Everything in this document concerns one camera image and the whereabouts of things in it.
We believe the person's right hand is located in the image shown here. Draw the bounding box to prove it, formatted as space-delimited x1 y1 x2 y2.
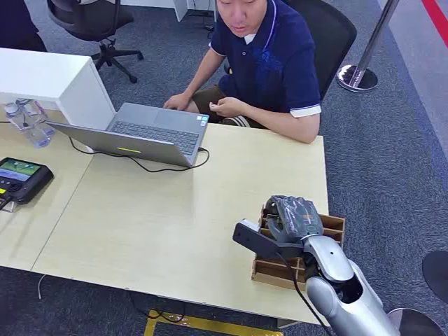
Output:
163 92 192 112

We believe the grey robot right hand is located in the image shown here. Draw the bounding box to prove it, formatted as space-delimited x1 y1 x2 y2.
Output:
265 195 325 244

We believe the person's left hand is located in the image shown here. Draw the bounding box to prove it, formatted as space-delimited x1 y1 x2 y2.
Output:
209 97 243 119

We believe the wooden slotted card holder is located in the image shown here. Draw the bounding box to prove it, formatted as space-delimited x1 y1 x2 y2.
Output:
251 206 347 293

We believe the person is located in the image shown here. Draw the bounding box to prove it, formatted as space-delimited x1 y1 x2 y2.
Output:
163 0 322 145
0 0 48 53

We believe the grey open laptop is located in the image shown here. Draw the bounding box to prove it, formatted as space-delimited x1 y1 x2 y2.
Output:
46 101 210 169

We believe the black wheeled office chair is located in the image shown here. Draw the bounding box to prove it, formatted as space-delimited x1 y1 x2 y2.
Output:
46 0 145 85

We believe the black office chair backrest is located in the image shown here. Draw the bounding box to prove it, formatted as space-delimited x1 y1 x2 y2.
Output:
283 0 358 101

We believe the white cabinet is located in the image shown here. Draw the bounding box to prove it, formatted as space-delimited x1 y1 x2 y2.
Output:
0 47 117 155

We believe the clear plastic water bottle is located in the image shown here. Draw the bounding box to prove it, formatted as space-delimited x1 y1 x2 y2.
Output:
20 98 57 138
3 101 50 150

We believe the chrome round base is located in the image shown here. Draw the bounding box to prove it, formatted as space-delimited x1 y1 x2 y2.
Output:
386 307 446 336

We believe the black round base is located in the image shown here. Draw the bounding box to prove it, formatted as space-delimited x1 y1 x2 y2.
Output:
421 250 448 306

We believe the black handheld controller with screen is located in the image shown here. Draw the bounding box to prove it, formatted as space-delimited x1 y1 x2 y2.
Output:
0 156 55 207

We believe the dark wrist camera box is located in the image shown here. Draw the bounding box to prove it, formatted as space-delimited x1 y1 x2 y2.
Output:
232 218 306 260

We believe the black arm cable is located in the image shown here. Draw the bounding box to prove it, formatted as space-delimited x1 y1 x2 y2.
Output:
275 251 333 336

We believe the black laptop cable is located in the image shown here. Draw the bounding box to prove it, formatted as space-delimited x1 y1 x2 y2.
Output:
68 136 210 174

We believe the yellow floor tape frame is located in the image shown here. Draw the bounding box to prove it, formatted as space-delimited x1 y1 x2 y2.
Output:
143 309 285 336

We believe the chrome stanchion post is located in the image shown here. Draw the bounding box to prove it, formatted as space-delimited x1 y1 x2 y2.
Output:
336 0 401 94

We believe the black cable under desk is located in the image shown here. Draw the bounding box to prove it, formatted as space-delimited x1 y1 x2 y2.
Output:
128 290 186 325

